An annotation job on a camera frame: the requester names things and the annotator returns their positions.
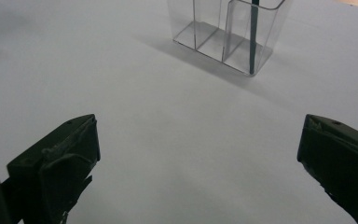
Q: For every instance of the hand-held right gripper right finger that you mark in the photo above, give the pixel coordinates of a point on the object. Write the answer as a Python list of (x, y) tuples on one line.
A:
[(341, 165)]

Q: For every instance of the clear acrylic organizer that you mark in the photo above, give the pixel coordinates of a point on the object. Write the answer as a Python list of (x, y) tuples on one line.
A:
[(211, 34)]

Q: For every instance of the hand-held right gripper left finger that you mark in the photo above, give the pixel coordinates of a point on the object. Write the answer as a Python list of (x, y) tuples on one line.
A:
[(62, 168)]

